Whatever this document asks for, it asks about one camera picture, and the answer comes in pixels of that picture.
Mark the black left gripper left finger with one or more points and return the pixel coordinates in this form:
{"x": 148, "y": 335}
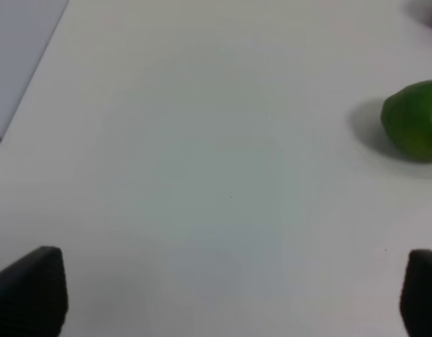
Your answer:
{"x": 33, "y": 294}

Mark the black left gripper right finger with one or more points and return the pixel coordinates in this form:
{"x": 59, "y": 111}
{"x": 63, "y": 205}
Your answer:
{"x": 416, "y": 295}

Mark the green lime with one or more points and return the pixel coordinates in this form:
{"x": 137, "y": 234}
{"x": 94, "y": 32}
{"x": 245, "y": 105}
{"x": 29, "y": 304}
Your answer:
{"x": 406, "y": 117}

